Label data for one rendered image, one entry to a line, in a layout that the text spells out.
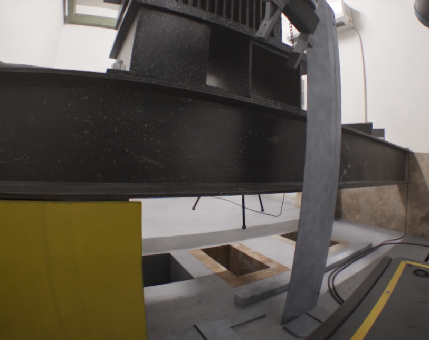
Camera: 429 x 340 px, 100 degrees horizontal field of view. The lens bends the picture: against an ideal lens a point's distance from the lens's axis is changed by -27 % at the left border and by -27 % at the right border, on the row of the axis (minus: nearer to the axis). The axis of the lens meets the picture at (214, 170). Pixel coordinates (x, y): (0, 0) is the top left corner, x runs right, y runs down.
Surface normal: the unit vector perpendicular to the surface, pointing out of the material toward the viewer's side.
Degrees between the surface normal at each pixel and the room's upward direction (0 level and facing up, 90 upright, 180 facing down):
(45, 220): 90
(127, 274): 90
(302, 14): 113
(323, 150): 90
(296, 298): 90
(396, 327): 0
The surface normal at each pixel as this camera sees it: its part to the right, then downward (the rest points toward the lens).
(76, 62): 0.51, 0.07
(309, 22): 0.59, 0.47
